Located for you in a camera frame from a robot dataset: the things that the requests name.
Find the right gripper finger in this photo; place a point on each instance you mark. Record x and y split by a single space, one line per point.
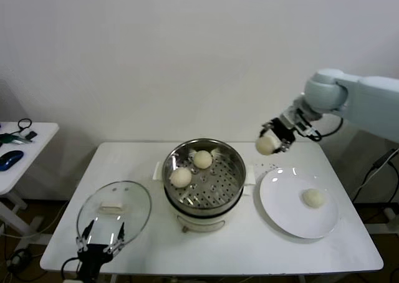
283 147
266 127

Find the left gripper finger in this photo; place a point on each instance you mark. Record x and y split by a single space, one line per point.
118 237
84 237

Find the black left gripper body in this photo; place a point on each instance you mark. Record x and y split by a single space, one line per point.
93 252

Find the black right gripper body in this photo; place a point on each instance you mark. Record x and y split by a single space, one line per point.
283 130

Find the white steamed baozi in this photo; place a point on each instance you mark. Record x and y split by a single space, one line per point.
265 146
203 159
313 198
180 177

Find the glass pot lid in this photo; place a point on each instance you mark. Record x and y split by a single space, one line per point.
124 208

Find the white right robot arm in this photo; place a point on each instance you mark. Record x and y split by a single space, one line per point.
358 99

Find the stainless steel steamer basket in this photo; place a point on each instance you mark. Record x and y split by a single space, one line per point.
224 183

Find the white round plate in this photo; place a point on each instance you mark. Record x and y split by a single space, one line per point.
280 202

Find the white side table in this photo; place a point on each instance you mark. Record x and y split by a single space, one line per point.
31 158

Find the black power adapter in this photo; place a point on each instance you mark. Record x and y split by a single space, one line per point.
380 162

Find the blue computer mouse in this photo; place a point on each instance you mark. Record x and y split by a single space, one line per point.
9 159

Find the small black clip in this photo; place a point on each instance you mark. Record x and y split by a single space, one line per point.
31 135

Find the green hand tool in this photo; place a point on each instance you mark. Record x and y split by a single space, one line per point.
7 137

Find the white furniture foot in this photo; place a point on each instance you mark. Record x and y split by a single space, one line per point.
390 216

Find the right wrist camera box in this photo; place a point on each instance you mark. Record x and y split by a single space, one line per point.
307 128

